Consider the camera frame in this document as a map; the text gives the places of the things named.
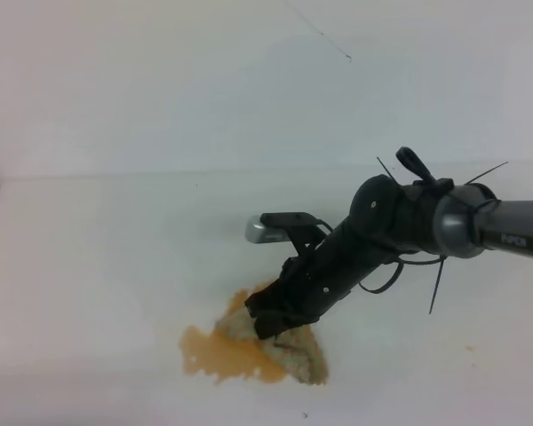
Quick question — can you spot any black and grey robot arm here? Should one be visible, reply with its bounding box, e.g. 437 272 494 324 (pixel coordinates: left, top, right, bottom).
245 175 533 340

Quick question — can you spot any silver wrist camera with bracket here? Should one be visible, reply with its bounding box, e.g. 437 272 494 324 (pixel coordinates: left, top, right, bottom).
244 212 333 256

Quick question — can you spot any brown coffee stain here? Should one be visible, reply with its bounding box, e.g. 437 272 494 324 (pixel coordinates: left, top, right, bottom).
179 288 290 385

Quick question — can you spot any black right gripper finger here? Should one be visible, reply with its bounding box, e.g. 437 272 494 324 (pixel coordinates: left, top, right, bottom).
244 279 284 318
253 311 309 340

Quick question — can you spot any black cable with zip ties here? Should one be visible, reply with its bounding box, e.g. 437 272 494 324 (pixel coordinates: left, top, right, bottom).
359 146 510 315

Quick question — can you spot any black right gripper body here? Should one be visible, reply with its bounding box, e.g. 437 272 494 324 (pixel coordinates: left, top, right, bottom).
266 221 386 332

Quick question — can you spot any green and tan striped rag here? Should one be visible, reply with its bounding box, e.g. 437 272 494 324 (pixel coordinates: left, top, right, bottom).
214 308 329 385

